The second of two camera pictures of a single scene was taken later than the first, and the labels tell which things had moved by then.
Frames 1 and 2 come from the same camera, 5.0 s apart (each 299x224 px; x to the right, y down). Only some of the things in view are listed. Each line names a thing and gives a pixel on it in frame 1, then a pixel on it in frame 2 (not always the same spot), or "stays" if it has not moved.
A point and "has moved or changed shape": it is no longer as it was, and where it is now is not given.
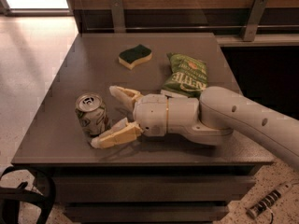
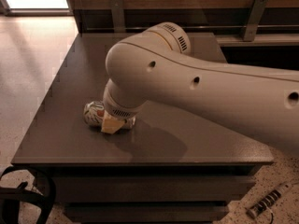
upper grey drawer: x=206 y=189 stays
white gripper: x=150 y=113 → x=121 y=112
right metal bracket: x=254 y=20 stays
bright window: x=34 y=0 stays
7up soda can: x=92 y=115 has moved or changed shape
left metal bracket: x=117 y=9 stays
